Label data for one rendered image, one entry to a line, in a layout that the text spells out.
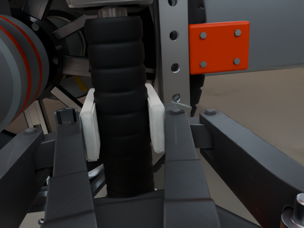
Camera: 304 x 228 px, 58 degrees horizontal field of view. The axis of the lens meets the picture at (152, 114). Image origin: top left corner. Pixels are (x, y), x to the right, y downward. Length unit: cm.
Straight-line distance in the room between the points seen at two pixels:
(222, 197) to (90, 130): 141
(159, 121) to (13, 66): 19
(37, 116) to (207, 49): 32
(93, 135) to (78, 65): 34
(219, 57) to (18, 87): 26
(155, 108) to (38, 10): 38
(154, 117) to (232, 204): 137
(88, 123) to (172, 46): 26
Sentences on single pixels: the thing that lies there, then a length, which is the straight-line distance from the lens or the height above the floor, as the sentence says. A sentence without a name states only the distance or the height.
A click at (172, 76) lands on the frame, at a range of 40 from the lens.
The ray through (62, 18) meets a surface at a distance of 84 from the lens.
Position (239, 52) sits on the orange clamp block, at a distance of 43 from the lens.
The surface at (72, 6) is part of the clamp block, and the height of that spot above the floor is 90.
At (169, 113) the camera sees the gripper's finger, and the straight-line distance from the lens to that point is 15.
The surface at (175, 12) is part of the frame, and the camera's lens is 39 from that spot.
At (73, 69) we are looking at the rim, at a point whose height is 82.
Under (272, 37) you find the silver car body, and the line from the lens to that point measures 84.
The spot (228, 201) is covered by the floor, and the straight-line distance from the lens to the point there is 153.
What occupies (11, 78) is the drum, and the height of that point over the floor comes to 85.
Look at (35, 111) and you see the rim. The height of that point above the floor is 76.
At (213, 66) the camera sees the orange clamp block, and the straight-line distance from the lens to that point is 41.
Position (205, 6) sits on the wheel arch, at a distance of 76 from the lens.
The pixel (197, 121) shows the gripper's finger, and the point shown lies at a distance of 15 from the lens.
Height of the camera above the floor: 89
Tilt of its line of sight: 18 degrees down
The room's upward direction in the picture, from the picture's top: 4 degrees counter-clockwise
